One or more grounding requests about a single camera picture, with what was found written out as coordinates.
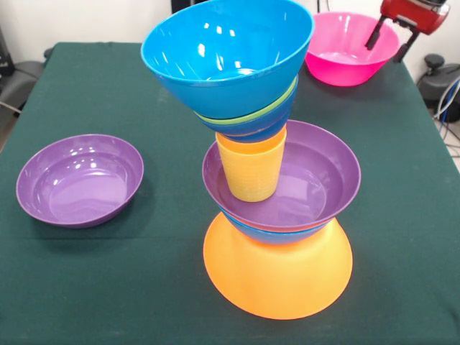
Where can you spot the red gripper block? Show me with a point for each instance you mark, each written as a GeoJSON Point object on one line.
{"type": "Point", "coordinates": [409, 14]}

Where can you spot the large pink bowl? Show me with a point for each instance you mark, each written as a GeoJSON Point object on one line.
{"type": "Point", "coordinates": [338, 64]}

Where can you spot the small green bowl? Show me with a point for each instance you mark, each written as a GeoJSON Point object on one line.
{"type": "Point", "coordinates": [276, 106]}

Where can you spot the purple shallow bowl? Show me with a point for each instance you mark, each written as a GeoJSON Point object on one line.
{"type": "Point", "coordinates": [79, 187]}
{"type": "Point", "coordinates": [323, 172]}

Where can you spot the small dark blue bowl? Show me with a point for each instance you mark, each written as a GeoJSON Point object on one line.
{"type": "Point", "coordinates": [266, 129]}

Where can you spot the light blue bowl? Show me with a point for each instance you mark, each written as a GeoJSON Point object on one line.
{"type": "Point", "coordinates": [280, 238]}
{"type": "Point", "coordinates": [233, 93]}

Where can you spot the orange cup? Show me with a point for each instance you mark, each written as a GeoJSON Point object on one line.
{"type": "Point", "coordinates": [251, 146]}

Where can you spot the yellow cup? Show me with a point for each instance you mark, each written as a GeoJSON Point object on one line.
{"type": "Point", "coordinates": [251, 176]}

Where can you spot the large orange bowl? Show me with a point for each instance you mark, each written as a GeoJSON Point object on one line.
{"type": "Point", "coordinates": [276, 280]}

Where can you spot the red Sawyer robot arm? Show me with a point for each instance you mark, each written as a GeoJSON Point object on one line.
{"type": "Point", "coordinates": [436, 1]}

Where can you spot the dark green tablecloth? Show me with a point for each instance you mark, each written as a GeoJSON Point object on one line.
{"type": "Point", "coordinates": [90, 287]}

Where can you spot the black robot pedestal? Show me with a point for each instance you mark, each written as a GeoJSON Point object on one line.
{"type": "Point", "coordinates": [181, 3]}

